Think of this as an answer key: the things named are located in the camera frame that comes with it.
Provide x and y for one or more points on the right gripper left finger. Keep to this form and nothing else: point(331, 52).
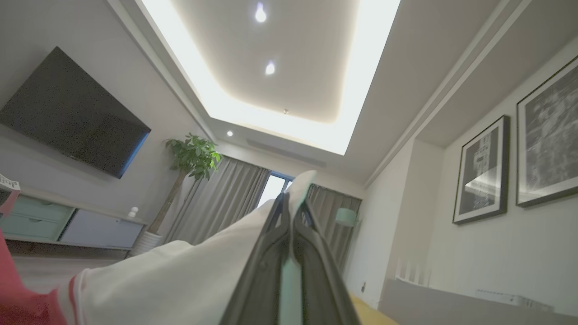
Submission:
point(264, 271)

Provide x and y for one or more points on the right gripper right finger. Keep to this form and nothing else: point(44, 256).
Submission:
point(320, 280)

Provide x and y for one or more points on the red shorts with white trim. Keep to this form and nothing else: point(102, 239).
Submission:
point(171, 280)

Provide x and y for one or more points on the grey curtain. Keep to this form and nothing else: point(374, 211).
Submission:
point(216, 198)
point(334, 239)

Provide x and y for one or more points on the yellow sofa back cushion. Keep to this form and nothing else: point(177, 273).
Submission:
point(370, 313)

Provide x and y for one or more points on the floor lamp mint shade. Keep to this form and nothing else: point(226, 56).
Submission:
point(346, 217)

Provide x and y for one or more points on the balcony window door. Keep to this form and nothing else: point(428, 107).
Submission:
point(273, 187)

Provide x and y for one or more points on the white slatted rack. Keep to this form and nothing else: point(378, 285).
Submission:
point(413, 273)

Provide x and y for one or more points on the white ribbed plant pot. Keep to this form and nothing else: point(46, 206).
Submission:
point(146, 243)

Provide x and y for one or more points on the green potted tree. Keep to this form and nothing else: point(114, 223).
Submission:
point(194, 155)

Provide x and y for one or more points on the small white figurine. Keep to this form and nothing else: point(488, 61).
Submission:
point(132, 212)

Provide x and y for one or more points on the television cabinet green grey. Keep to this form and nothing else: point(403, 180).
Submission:
point(90, 228)

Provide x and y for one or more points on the flat white device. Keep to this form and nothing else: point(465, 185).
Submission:
point(515, 299)

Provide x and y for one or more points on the black framed monochrome picture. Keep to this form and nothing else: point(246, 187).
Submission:
point(483, 171)
point(551, 140)

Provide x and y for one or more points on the black wall television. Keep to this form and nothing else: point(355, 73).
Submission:
point(72, 113)

